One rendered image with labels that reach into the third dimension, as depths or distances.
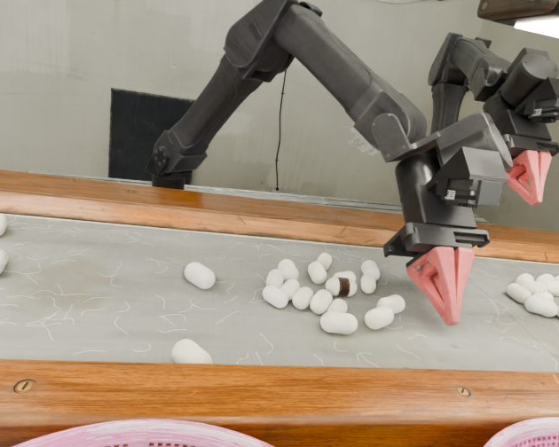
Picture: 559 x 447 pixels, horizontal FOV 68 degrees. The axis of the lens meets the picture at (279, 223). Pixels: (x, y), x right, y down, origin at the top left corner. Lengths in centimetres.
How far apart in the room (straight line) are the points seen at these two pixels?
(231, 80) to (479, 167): 39
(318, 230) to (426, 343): 26
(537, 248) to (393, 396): 56
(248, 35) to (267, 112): 185
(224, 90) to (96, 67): 177
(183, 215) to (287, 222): 15
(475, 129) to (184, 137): 47
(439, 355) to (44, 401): 33
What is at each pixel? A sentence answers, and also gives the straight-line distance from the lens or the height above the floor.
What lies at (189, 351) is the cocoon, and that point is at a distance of 33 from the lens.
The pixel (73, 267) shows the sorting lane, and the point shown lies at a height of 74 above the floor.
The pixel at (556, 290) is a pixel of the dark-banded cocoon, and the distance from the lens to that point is 69.
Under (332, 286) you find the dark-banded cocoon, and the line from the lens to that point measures 47.
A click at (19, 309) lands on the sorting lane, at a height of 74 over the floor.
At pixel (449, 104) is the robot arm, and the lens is 105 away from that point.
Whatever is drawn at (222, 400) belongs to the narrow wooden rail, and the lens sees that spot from 29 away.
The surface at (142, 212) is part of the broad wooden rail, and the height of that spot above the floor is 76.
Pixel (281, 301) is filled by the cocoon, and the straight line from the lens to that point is 43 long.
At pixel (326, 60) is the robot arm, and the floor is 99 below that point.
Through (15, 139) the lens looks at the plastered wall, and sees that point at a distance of 256.
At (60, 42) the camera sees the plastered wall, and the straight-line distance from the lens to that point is 245.
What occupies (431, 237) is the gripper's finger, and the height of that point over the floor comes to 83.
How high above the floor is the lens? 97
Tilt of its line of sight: 20 degrees down
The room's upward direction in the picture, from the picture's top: 10 degrees clockwise
